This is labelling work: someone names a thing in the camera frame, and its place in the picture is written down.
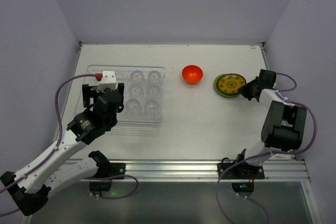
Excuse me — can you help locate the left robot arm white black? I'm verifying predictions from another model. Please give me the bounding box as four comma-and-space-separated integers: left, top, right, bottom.
1, 83, 124, 216

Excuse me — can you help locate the orange plastic bowl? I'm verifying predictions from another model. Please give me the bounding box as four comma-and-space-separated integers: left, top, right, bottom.
182, 65, 204, 84

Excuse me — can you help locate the olive yellow plate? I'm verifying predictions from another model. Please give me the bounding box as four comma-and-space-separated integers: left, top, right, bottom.
215, 72, 247, 96

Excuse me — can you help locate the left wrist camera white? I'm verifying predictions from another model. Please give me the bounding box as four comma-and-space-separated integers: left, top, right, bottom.
96, 71, 118, 93

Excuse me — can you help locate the aluminium front rail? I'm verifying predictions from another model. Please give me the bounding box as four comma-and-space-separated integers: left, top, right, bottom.
110, 159, 310, 182

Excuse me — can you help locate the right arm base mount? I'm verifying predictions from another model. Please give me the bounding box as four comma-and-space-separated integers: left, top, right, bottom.
222, 163, 265, 197

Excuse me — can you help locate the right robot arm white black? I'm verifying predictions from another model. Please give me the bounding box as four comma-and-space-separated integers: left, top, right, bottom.
235, 69, 307, 167

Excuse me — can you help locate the clear plastic dish rack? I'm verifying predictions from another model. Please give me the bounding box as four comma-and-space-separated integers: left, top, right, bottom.
70, 65, 164, 131

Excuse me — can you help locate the lime green plate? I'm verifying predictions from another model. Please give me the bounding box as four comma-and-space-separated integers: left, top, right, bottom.
212, 74, 246, 101

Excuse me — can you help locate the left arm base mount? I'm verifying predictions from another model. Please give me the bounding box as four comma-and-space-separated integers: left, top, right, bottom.
89, 163, 126, 196

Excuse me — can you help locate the clear glass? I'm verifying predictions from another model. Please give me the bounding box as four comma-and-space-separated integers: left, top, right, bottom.
146, 85, 161, 100
144, 100, 160, 118
148, 70, 162, 85
130, 70, 144, 84
125, 99, 143, 118
129, 84, 144, 100

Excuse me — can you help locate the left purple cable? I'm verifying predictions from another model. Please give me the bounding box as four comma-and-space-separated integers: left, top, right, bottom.
0, 72, 140, 216

